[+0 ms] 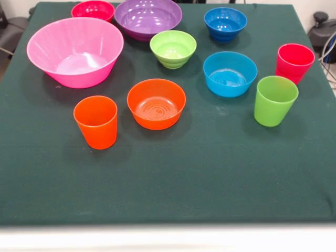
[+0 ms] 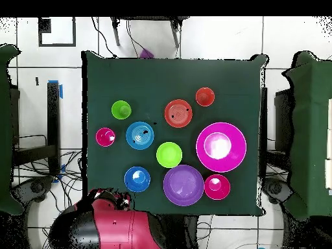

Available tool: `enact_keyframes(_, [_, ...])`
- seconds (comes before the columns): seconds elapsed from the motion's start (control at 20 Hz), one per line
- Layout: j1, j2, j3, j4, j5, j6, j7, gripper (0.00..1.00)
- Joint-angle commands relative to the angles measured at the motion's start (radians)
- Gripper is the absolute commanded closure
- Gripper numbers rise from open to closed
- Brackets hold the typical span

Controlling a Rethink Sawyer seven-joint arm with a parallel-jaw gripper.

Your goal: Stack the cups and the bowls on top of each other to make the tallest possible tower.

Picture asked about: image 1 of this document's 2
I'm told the green bowl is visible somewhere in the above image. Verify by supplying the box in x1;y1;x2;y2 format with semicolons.
149;30;197;70

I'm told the light blue bowl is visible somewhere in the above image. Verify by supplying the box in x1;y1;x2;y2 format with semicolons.
203;51;258;98

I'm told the purple bowl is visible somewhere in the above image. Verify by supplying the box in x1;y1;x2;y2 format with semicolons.
114;0;183;43

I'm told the large pink bowl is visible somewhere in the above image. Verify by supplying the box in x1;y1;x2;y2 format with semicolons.
26;17;124;89

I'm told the small pinkish red bowl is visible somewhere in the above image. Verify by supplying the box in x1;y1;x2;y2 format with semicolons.
71;0;116;23

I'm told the orange bowl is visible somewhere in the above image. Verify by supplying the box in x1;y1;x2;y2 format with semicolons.
127;78;187;131

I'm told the dark green tablecloth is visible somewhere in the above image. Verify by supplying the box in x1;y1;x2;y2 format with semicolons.
0;2;336;226

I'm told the orange cup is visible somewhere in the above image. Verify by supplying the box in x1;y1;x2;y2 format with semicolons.
73;95;118;151

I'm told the green cup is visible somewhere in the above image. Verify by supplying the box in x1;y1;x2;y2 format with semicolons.
254;75;299;128

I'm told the dark blue bowl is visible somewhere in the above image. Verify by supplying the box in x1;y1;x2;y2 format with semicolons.
204;7;248;43

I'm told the pinkish red cup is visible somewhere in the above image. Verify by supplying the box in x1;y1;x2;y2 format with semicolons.
275;43;316;85

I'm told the tangle of cables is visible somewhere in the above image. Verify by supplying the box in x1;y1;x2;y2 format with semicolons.
318;33;336;91

